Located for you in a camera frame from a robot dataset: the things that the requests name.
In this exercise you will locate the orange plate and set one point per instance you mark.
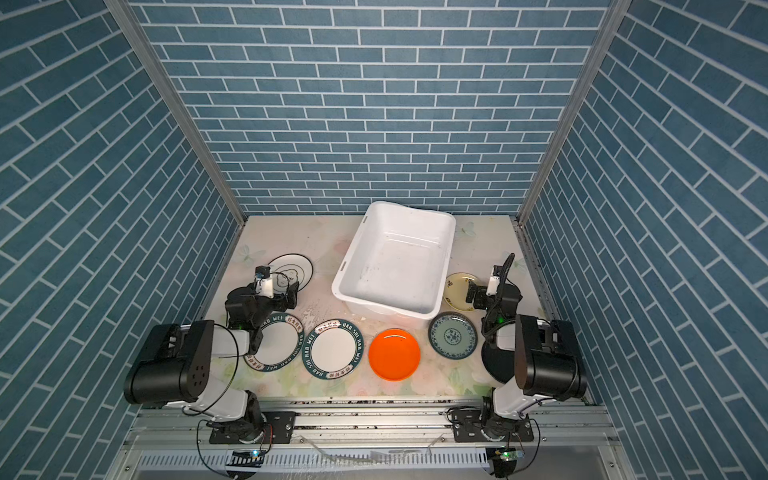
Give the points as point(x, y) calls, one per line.
point(394, 355)

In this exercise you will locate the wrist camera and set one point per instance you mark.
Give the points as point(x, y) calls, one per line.
point(270, 283)
point(494, 280)

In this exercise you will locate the white plate thin dark rim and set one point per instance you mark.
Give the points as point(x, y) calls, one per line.
point(291, 268)

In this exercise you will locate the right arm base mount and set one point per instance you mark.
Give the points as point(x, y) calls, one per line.
point(473, 425)

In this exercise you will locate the right green-rimmed lettered plate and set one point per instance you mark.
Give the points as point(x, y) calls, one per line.
point(333, 349)

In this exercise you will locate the yellow plate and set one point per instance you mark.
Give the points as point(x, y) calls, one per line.
point(456, 291)

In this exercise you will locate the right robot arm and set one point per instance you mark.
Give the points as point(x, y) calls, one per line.
point(536, 360)

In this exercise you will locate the blue-green patterned plate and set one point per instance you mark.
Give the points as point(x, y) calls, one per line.
point(452, 335)

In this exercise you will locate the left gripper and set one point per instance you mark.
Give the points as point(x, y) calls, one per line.
point(279, 289)

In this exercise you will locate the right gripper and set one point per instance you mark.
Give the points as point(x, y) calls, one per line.
point(504, 288)

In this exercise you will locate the white plastic bin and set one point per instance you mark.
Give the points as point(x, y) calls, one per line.
point(396, 266)

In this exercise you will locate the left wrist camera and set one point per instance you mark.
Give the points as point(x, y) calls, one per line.
point(270, 283)

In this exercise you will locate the black plate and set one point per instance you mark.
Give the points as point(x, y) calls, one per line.
point(499, 363)

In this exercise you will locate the green-rimmed lettered plate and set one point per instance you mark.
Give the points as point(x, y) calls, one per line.
point(283, 338)
point(333, 349)

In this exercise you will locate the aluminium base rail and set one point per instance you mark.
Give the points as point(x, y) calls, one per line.
point(346, 435)

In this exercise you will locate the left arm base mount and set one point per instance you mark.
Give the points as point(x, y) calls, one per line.
point(269, 429)

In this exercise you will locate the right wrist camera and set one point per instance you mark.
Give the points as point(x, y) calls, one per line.
point(494, 280)

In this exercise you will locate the left green-rimmed lettered plate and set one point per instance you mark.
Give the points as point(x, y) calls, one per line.
point(283, 338)

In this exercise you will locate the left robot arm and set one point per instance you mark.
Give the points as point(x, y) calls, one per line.
point(173, 365)

